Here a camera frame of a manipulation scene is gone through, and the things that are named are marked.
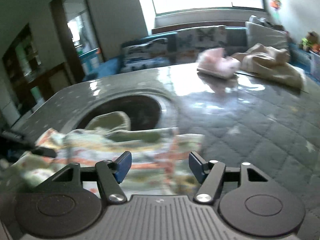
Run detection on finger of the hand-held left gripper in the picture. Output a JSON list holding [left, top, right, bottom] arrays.
[[26, 144, 57, 158]]

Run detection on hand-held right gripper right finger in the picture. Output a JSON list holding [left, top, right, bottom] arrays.
[[189, 152, 278, 203]]

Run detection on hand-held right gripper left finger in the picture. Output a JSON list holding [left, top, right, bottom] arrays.
[[37, 152, 132, 204]]

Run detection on pastel striped button shirt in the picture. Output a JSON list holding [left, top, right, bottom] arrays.
[[5, 111, 206, 196]]

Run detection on dark wooden cabinet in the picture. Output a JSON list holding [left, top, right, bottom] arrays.
[[2, 23, 77, 122]]

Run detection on teal playpen panel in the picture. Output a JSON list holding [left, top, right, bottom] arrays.
[[78, 51, 102, 75]]

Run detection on pink folded garment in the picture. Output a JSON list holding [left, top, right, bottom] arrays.
[[196, 47, 242, 80]]

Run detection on butterfly print cushion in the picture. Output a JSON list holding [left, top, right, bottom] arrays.
[[174, 25, 227, 65], [121, 37, 170, 70]]

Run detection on cream garment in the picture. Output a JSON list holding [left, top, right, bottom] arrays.
[[231, 43, 307, 91]]

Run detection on blue sofa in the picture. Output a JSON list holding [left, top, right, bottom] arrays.
[[96, 25, 320, 81]]

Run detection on grey pillow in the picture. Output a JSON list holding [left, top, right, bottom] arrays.
[[244, 21, 291, 56]]

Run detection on clear plastic storage box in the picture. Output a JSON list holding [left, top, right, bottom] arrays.
[[309, 52, 320, 81]]

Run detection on grey cloth bundle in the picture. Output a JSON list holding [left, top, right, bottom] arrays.
[[249, 14, 286, 31]]

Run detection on brown plush toy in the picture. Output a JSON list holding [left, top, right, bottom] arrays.
[[299, 31, 320, 52]]

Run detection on colourful pinwheel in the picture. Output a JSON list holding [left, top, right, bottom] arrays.
[[269, 0, 283, 18]]

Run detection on dark wooden door frame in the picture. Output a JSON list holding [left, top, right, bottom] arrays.
[[49, 0, 107, 82]]

